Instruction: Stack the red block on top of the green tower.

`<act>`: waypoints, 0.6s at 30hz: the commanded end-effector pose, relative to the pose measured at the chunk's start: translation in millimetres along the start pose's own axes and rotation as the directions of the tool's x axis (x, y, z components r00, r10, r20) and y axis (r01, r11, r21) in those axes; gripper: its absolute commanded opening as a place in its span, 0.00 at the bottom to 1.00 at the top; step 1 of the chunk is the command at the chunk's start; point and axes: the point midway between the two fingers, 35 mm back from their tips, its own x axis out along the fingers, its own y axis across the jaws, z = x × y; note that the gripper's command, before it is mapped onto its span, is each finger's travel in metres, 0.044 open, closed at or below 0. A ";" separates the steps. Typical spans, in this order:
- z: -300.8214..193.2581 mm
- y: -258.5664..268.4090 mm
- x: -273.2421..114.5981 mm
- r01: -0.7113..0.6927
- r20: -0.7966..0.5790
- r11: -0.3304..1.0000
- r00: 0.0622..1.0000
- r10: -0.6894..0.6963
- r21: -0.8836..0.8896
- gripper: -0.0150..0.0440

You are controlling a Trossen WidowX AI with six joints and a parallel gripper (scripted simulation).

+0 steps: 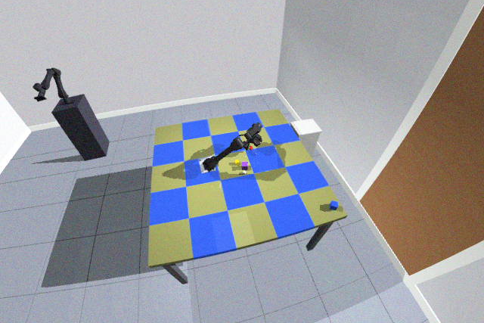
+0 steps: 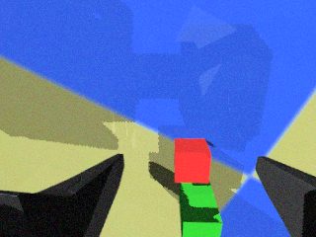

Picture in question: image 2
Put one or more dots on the red block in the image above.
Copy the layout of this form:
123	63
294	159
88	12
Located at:
192	160

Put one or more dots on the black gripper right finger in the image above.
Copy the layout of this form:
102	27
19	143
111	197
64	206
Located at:
293	194

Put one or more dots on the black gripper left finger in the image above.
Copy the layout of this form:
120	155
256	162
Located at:
76	207

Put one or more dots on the green block tower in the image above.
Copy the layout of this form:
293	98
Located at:
200	217
195	189

